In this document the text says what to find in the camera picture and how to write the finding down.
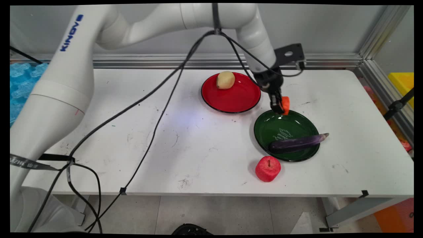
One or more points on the orange box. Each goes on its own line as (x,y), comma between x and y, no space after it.
(396,216)

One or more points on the red toy apple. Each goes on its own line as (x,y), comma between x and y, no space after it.
(267,169)

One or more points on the red toy fruit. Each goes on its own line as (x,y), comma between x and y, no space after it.
(405,144)

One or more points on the dark green round plate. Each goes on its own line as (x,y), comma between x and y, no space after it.
(284,132)

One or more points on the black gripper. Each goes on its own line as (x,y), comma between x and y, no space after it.
(268,81)

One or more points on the yellow plastic bin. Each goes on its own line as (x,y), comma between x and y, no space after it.
(403,84)

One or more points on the black round floor object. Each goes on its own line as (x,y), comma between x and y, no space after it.
(191,229)

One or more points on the black clamp stand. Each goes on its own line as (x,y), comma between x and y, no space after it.
(398,105)

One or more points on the dark machinery beside table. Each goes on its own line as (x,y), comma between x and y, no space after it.
(360,210)

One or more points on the red round plate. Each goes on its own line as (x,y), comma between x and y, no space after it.
(231,94)

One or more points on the blue bubble wrap sheet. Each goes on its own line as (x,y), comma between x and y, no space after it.
(23,86)

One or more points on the yellow toy potato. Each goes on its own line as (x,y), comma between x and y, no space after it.
(225,80)

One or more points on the purple toy eggplant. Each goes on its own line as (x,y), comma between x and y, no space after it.
(297,143)

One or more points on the orange toy carrot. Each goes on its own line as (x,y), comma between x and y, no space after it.
(286,104)

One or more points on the aluminium frame rail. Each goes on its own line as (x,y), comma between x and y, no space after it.
(198,61)

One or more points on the aluminium frame corner post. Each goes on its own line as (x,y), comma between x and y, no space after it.
(385,59)

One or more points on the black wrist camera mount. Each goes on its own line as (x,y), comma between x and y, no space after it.
(289,53)

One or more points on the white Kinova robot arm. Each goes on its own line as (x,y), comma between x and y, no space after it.
(66,92)

